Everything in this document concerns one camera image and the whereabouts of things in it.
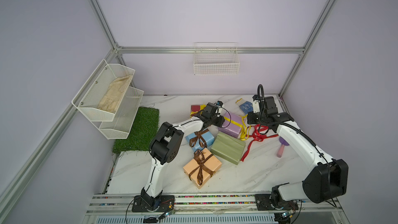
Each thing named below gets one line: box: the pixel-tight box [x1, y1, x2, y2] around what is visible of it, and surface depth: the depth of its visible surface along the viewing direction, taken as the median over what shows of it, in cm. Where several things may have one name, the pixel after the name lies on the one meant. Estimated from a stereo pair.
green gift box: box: [210, 130, 247, 166], surface depth 88 cm
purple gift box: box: [217, 111, 243, 138], surface depth 95 cm
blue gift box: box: [185, 128, 216, 152], surface depth 90 cm
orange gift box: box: [182, 147, 223, 190], surface depth 81 cm
